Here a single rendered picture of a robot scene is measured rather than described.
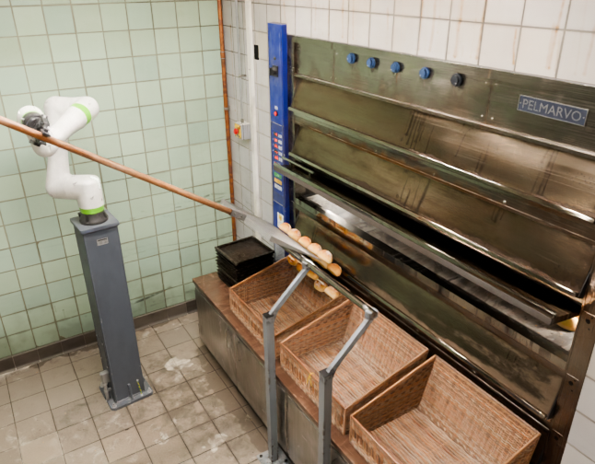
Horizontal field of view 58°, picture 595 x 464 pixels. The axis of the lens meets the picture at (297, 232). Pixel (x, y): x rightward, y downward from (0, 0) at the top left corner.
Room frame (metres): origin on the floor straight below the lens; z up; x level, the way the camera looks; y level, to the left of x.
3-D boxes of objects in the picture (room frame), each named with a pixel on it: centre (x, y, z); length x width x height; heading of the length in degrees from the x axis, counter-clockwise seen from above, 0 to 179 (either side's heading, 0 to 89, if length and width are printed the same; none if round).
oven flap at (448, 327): (2.26, -0.46, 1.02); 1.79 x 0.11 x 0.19; 31
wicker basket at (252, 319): (2.60, 0.06, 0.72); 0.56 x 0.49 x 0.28; 31
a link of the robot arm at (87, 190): (2.68, 1.11, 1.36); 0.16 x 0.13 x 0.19; 82
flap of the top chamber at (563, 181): (2.26, -0.46, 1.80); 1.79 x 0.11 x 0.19; 31
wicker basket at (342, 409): (2.09, -0.25, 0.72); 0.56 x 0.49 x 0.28; 32
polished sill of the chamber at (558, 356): (2.27, -0.48, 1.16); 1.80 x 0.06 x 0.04; 31
